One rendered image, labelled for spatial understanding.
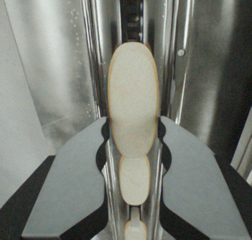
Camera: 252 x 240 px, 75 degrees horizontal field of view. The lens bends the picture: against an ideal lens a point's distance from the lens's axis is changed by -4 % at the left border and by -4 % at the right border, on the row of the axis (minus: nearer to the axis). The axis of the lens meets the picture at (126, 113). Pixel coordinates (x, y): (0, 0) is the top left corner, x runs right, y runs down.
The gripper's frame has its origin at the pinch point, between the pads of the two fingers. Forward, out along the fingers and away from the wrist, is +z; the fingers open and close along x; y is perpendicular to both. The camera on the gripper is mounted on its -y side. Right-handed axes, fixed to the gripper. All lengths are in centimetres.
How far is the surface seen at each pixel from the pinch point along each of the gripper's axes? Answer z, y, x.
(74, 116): 2.9, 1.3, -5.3
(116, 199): 4.1, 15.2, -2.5
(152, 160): 4.1, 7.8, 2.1
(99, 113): 2.9, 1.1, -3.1
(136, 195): 3.1, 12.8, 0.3
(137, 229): 2.0, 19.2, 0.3
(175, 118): 2.9, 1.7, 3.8
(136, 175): 3.1, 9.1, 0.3
